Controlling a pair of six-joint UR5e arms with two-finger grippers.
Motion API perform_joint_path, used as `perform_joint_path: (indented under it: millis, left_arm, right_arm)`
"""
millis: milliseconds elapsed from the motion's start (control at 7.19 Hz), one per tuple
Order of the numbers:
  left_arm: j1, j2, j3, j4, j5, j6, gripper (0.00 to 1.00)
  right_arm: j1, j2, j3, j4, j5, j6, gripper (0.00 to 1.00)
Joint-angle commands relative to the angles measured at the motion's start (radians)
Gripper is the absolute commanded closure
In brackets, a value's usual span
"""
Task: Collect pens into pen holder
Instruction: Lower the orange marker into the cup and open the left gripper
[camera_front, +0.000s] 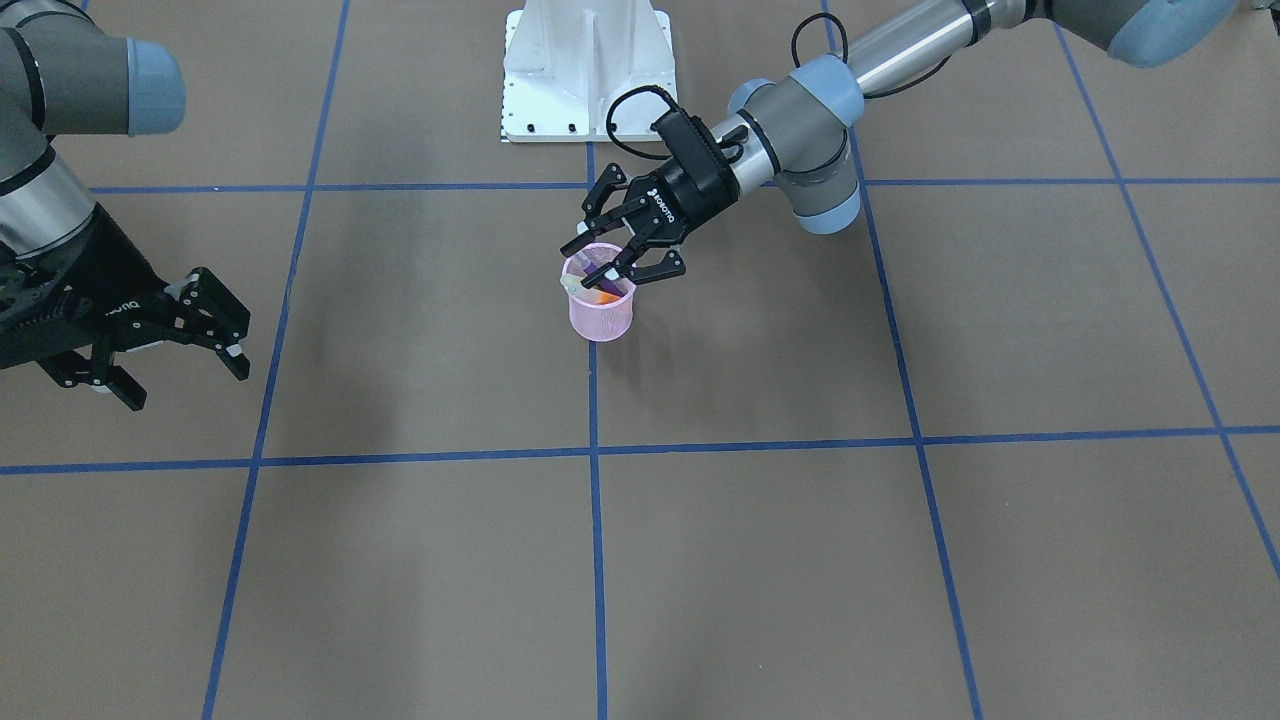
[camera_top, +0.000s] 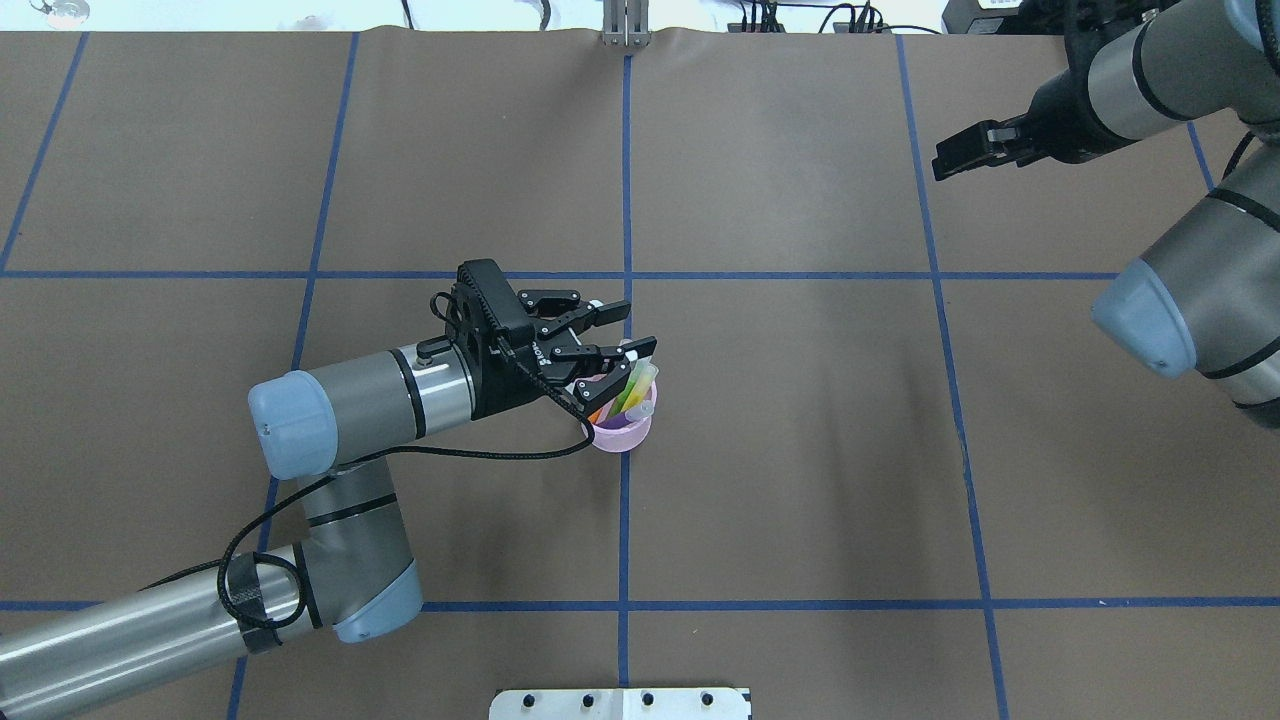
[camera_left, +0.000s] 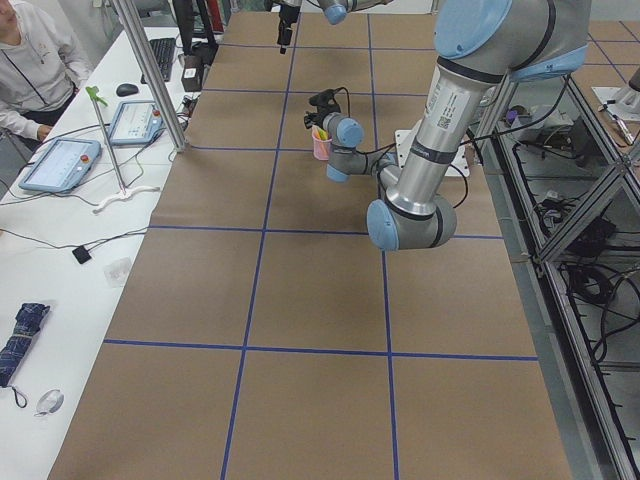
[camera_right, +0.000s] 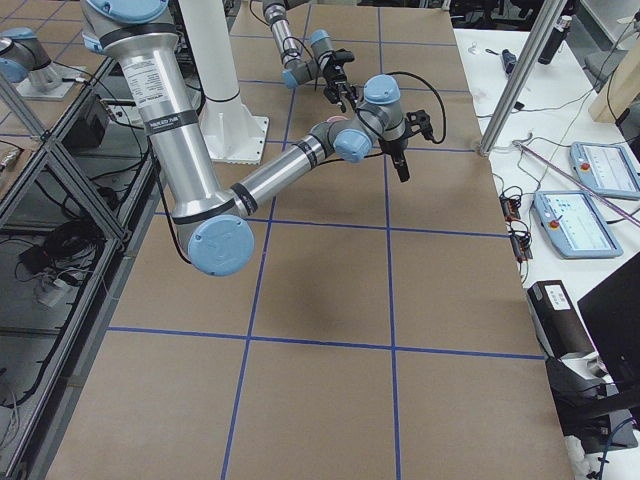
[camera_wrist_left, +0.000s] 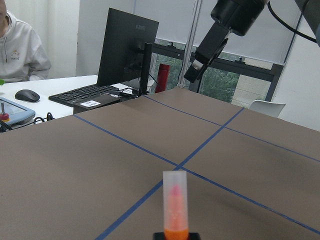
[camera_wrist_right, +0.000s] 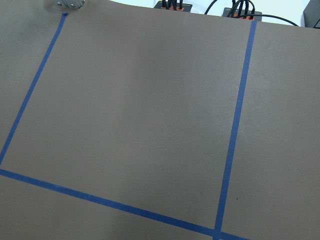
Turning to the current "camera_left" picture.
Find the folded navy umbrella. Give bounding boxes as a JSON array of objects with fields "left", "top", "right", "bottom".
[{"left": 1, "top": 303, "right": 50, "bottom": 409}]

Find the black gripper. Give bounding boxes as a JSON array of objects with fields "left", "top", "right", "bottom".
[
  {"left": 277, "top": 4, "right": 298, "bottom": 54},
  {"left": 303, "top": 89, "right": 342, "bottom": 131}
]

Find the clear plastic bag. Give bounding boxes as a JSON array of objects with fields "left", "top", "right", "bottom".
[{"left": 103, "top": 257, "right": 133, "bottom": 288}]

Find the blue teach pendant tablet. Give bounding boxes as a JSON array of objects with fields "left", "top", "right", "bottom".
[{"left": 19, "top": 138, "right": 102, "bottom": 193}]

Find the small black usb hub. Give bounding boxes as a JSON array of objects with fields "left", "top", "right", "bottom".
[{"left": 72, "top": 245, "right": 92, "bottom": 265}]

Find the black computer mouse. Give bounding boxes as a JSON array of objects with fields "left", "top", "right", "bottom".
[{"left": 115, "top": 83, "right": 139, "bottom": 97}]

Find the black box with label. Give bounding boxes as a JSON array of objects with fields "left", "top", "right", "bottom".
[{"left": 181, "top": 55, "right": 204, "bottom": 93}]

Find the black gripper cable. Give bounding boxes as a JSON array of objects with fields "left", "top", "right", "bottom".
[{"left": 319, "top": 85, "right": 351, "bottom": 119}]

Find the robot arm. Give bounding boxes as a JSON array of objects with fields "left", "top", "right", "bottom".
[
  {"left": 263, "top": 0, "right": 388, "bottom": 55},
  {"left": 304, "top": 0, "right": 591, "bottom": 251}
]

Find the black keyboard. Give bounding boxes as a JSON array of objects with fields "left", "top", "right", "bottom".
[{"left": 149, "top": 37, "right": 176, "bottom": 82}]

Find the person in white hoodie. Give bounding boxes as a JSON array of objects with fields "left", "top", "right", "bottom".
[{"left": 1, "top": 1, "right": 92, "bottom": 149}]

